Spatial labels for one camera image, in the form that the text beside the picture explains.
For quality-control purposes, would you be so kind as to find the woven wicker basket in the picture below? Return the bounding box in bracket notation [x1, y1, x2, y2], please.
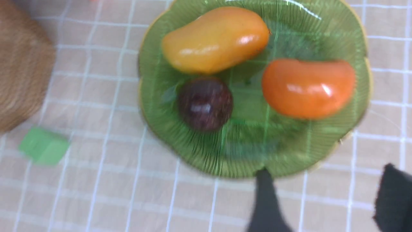
[0, 0, 56, 134]

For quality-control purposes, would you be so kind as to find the orange persimmon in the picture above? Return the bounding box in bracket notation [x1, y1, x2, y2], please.
[261, 59, 356, 120]

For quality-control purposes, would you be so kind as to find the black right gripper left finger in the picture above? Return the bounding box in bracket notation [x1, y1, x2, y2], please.
[247, 168, 292, 232]

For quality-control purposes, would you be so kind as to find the green foam cube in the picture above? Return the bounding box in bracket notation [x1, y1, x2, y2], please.
[19, 126, 70, 166]

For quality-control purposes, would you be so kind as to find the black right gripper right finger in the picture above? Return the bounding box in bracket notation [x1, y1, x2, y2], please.
[373, 163, 412, 232]

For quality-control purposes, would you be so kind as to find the dark purple mangosteen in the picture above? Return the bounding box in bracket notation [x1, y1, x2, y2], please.
[177, 76, 234, 132]

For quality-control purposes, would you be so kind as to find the green glass leaf plate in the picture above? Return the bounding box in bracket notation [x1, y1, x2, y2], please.
[138, 0, 373, 178]

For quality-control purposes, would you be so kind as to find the beige checked tablecloth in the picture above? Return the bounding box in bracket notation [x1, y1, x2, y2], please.
[1, 0, 411, 232]

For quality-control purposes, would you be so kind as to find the yellow orange mango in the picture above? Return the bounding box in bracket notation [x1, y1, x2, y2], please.
[162, 6, 271, 75]

